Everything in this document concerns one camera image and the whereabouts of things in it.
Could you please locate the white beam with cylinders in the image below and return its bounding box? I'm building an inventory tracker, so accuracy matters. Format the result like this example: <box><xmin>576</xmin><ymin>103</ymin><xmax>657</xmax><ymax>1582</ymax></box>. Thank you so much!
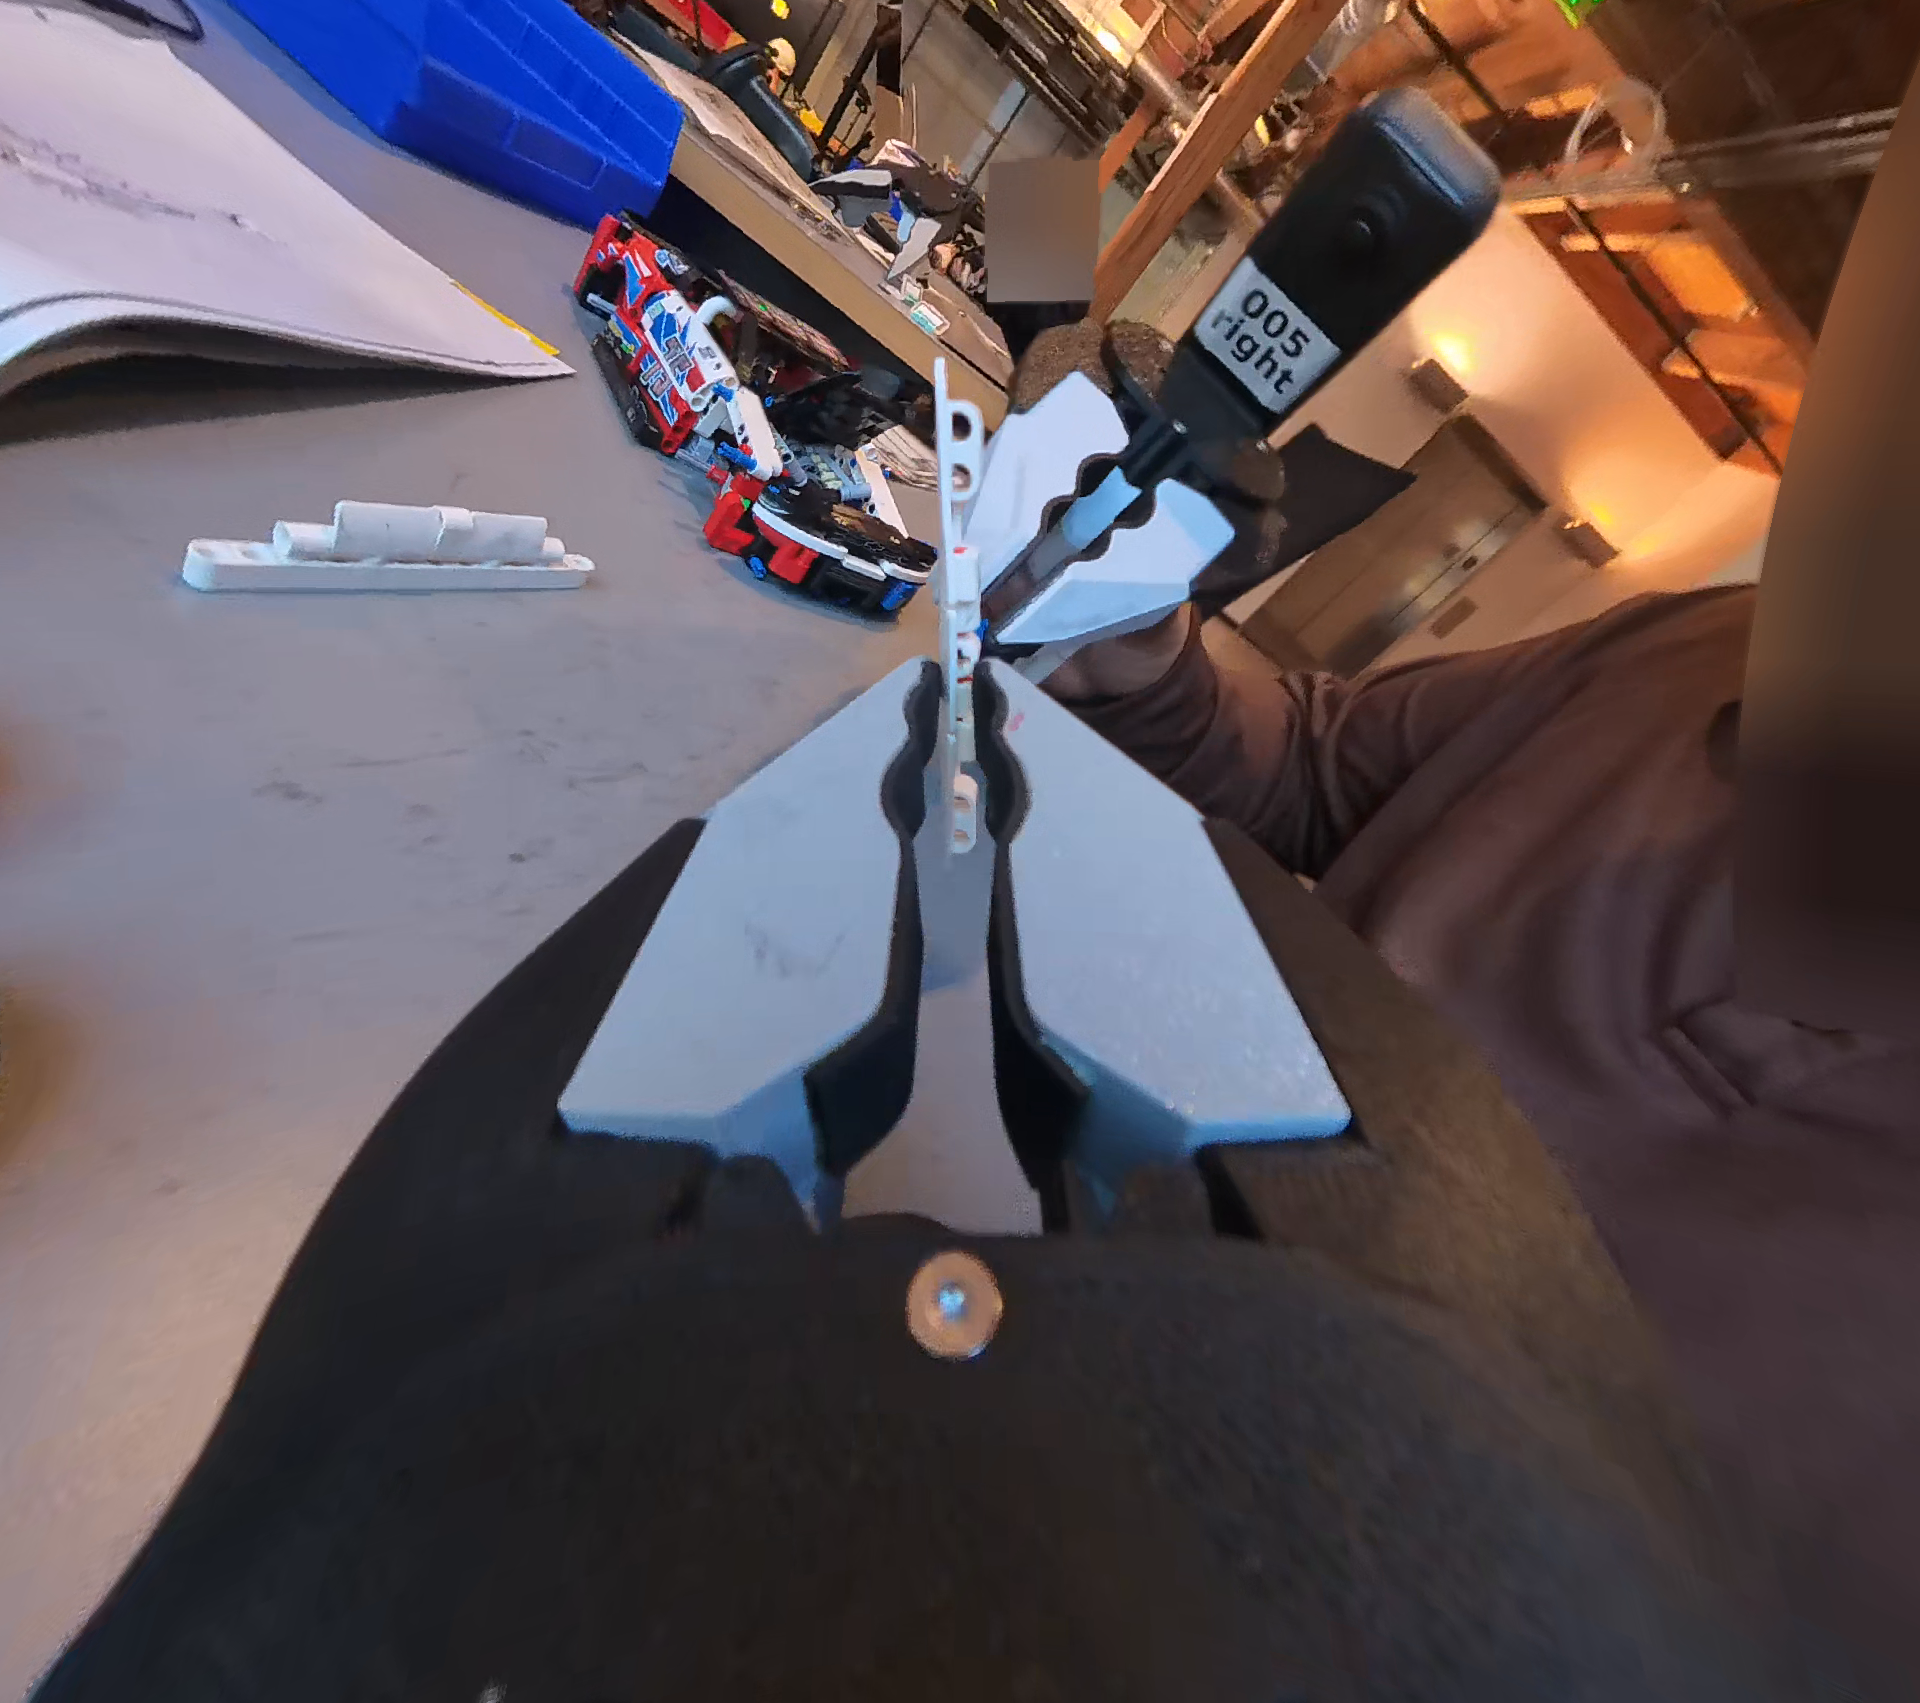
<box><xmin>180</xmin><ymin>499</ymin><xmax>597</xmax><ymax>596</ymax></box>

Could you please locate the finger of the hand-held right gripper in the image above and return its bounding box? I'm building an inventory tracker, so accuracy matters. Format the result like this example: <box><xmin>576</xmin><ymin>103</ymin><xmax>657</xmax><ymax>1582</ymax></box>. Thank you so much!
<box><xmin>990</xmin><ymin>477</ymin><xmax>1244</xmax><ymax>652</ymax></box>
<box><xmin>971</xmin><ymin>370</ymin><xmax>1148</xmax><ymax>603</ymax></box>

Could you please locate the grey desk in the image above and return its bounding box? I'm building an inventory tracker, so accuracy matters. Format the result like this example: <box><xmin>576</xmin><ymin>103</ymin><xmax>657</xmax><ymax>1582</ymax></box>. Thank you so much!
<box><xmin>0</xmin><ymin>0</ymin><xmax>997</xmax><ymax>1699</ymax></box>

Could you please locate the cluttered work table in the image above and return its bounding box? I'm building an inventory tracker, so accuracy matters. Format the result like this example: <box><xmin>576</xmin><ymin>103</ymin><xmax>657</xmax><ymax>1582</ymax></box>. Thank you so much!
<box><xmin>661</xmin><ymin>45</ymin><xmax>1019</xmax><ymax>386</ymax></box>

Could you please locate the person's right hand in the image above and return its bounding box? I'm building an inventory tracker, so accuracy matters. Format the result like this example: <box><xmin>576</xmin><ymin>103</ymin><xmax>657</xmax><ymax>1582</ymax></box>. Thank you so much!
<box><xmin>1038</xmin><ymin>606</ymin><xmax>1211</xmax><ymax>710</ymax></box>

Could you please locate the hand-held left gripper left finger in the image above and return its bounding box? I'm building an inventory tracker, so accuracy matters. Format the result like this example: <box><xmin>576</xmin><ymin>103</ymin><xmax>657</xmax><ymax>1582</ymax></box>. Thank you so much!
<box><xmin>553</xmin><ymin>659</ymin><xmax>931</xmax><ymax>1213</ymax></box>

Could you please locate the open instruction booklet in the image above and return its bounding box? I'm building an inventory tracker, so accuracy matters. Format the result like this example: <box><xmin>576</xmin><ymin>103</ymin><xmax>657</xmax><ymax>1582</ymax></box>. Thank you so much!
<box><xmin>0</xmin><ymin>0</ymin><xmax>582</xmax><ymax>444</ymax></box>

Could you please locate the person's brown-shirted torso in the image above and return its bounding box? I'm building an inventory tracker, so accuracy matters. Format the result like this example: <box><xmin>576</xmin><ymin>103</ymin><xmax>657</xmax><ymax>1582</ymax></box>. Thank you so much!
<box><xmin>1319</xmin><ymin>594</ymin><xmax>1920</xmax><ymax>1703</ymax></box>

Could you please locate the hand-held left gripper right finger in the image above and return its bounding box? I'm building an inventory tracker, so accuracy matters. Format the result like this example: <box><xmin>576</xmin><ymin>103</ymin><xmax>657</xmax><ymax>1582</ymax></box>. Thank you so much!
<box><xmin>978</xmin><ymin>661</ymin><xmax>1355</xmax><ymax>1230</ymax></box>

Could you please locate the red white toy car model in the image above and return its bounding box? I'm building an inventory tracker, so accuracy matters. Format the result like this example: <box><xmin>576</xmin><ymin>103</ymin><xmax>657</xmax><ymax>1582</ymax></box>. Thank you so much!
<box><xmin>572</xmin><ymin>215</ymin><xmax>939</xmax><ymax>620</ymax></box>

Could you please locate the long white pointed panel piece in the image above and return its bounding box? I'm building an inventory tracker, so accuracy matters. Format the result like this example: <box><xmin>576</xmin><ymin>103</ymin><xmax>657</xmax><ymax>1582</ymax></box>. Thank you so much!
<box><xmin>930</xmin><ymin>358</ymin><xmax>1000</xmax><ymax>858</ymax></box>

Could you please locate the wooden post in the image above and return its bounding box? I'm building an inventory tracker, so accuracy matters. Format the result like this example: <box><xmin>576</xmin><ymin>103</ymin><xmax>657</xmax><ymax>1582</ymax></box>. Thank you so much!
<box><xmin>1092</xmin><ymin>0</ymin><xmax>1463</xmax><ymax>317</ymax></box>

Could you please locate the person's right forearm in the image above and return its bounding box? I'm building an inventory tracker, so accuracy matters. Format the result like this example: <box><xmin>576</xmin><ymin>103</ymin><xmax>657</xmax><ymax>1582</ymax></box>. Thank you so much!
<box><xmin>1116</xmin><ymin>584</ymin><xmax>1764</xmax><ymax>881</ymax></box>

